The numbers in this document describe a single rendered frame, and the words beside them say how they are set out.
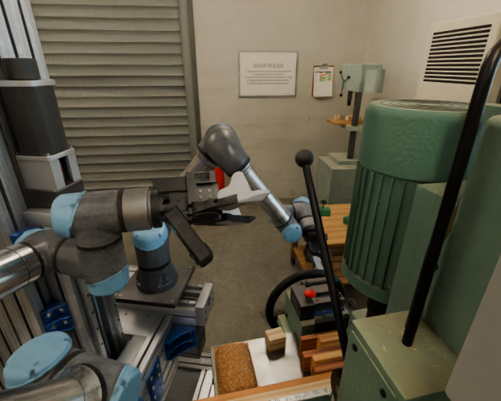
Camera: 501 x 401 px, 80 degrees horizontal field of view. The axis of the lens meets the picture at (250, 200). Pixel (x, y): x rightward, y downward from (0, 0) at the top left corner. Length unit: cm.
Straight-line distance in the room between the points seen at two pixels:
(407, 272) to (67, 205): 52
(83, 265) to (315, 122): 330
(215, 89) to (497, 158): 323
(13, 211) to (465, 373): 82
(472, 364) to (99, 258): 51
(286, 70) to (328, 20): 63
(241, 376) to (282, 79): 310
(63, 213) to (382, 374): 48
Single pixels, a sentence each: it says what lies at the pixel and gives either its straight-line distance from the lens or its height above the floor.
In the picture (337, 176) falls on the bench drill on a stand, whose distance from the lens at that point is 286.
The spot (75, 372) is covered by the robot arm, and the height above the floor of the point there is 108.
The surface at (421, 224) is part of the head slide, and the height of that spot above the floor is 137.
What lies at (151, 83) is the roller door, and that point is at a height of 139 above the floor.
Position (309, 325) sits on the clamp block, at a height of 96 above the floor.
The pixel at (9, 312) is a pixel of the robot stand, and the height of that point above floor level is 100.
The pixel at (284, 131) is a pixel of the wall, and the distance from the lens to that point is 359.
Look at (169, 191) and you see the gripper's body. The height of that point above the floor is 135.
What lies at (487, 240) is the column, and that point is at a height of 142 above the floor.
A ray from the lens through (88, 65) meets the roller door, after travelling 359.
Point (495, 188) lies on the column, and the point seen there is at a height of 147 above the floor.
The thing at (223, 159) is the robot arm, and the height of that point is 129.
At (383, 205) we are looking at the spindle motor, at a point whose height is 137.
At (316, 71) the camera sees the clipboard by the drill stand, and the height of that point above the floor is 151.
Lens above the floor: 156
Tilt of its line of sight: 24 degrees down
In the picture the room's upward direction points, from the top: straight up
